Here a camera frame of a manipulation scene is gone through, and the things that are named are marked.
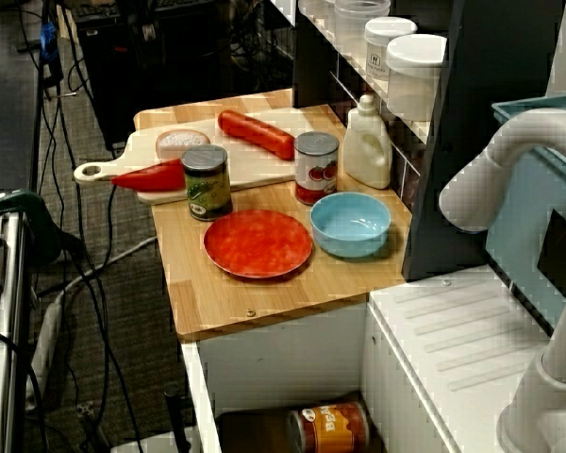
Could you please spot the orange jar in drawer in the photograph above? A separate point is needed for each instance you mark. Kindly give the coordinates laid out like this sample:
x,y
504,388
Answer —
x,y
332,427

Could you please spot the green peas can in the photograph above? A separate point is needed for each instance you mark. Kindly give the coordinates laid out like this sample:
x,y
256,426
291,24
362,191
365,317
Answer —
x,y
207,189

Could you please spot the red orange plate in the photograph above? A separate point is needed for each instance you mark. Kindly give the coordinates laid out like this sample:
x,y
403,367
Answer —
x,y
257,243

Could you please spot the white cutting board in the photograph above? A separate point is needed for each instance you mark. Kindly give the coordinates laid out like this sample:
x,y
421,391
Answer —
x,y
254,160

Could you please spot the small white-lidded plastic jar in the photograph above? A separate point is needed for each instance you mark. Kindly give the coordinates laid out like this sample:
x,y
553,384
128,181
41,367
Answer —
x,y
382,56
318,5

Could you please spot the grey toy faucet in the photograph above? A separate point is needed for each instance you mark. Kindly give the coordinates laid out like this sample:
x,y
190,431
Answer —
x,y
481,189

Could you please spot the salmon sushi toy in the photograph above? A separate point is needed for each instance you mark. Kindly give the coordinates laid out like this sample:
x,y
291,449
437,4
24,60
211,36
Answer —
x,y
181,141

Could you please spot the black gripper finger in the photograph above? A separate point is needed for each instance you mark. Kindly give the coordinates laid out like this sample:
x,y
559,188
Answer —
x,y
148,30

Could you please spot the large white-lidded plastic jar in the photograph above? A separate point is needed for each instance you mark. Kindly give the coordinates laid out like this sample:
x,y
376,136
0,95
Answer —
x,y
412,80

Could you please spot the white power strip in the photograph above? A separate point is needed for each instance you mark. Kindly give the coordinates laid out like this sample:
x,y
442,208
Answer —
x,y
47,340

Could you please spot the red toy chili pepper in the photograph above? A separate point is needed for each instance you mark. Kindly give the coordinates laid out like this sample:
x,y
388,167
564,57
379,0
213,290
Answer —
x,y
155,177

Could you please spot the silver metal rail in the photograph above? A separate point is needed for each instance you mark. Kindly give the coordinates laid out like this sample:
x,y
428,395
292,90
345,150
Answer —
x,y
7,307

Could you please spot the black computer tower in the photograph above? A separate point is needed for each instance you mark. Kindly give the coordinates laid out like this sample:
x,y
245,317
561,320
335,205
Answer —
x,y
188,85

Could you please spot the blue tape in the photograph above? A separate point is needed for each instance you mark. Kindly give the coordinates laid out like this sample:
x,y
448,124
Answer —
x,y
48,40

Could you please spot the light blue bowl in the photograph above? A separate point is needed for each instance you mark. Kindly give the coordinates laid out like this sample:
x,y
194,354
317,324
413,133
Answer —
x,y
349,222

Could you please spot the black pole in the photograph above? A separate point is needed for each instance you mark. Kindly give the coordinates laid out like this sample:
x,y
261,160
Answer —
x,y
177,420

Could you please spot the clear lidless plastic jar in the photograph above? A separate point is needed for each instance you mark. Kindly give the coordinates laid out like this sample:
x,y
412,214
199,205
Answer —
x,y
358,23

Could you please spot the dark grey shelf unit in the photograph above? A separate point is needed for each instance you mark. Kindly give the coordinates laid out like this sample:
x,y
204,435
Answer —
x,y
453,189

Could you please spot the red toy sausage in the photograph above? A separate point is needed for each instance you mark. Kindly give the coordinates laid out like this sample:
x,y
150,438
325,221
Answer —
x,y
254,132

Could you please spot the white toy sink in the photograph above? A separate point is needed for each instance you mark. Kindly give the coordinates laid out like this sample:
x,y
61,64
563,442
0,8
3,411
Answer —
x,y
453,321

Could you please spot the white toy detergent bottle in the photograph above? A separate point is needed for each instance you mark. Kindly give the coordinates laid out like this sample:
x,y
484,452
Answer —
x,y
365,151

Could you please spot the dark green clamp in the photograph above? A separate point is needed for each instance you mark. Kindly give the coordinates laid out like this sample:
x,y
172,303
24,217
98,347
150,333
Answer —
x,y
14,198

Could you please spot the teal plastic bin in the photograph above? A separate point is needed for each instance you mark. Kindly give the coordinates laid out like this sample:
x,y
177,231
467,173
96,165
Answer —
x,y
519,264

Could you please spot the tomato can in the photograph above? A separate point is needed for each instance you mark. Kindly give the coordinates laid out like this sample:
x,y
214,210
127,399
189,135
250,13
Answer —
x,y
316,170

